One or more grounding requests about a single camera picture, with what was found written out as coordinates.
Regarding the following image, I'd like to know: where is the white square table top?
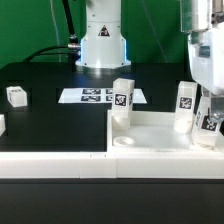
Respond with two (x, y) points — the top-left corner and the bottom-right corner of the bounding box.
(107, 111), (224, 153)

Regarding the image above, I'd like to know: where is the white sheet with tag markers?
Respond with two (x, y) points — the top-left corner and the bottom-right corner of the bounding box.
(58, 88), (148, 104)

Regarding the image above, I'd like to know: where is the black cable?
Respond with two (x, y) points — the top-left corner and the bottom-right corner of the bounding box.
(22, 0), (82, 64)

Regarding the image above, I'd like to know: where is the grey thin cable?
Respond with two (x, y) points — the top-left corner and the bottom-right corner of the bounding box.
(50, 0), (63, 64)

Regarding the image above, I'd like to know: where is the white U-shaped obstacle fence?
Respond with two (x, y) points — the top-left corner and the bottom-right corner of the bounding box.
(0, 115), (224, 180)

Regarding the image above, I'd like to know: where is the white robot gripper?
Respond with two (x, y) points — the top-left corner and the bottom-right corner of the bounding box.
(188, 28), (224, 122)

